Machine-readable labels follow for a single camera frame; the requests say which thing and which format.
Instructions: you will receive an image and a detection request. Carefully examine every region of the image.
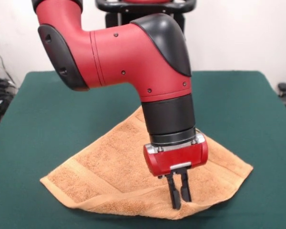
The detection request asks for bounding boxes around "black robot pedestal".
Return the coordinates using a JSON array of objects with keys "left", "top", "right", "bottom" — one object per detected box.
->
[{"left": 94, "top": 0, "right": 197, "bottom": 28}]

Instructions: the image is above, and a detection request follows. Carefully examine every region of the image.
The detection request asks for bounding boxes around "orange terry towel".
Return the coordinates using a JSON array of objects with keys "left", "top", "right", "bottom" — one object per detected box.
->
[{"left": 39, "top": 106, "right": 254, "bottom": 220}]

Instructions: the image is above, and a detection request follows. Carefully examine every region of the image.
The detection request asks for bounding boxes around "grey cable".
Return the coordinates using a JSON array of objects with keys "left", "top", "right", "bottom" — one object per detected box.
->
[{"left": 0, "top": 44, "right": 17, "bottom": 87}]

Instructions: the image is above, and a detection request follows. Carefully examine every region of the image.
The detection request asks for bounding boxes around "dark green table cloth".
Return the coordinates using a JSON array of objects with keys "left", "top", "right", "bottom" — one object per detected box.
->
[{"left": 0, "top": 70, "right": 286, "bottom": 229}]

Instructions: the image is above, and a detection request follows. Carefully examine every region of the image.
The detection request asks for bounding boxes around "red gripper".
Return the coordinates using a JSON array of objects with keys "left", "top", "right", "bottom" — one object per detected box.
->
[{"left": 143, "top": 132, "right": 209, "bottom": 210}]

